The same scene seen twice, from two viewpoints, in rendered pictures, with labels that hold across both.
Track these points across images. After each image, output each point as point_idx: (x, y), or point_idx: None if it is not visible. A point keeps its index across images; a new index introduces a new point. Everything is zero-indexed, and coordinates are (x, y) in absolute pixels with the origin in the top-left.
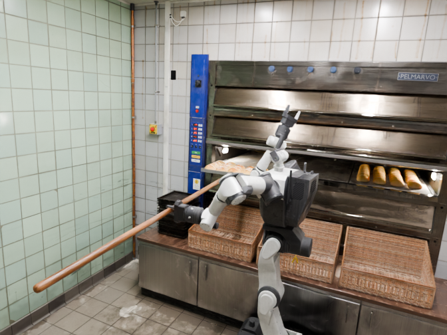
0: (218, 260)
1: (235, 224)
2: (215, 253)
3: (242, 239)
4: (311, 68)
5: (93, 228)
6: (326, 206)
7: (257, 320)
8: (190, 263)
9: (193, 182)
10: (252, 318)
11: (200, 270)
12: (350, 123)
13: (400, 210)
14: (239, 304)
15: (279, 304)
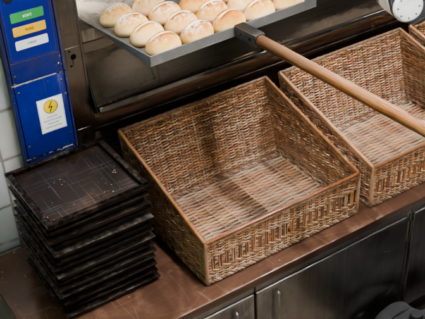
0: (306, 259)
1: (198, 157)
2: (280, 250)
3: (238, 180)
4: None
5: None
6: (370, 2)
7: (398, 306)
8: (234, 317)
9: (38, 114)
10: (387, 311)
11: (262, 312)
12: None
13: None
14: (349, 310)
15: (422, 247)
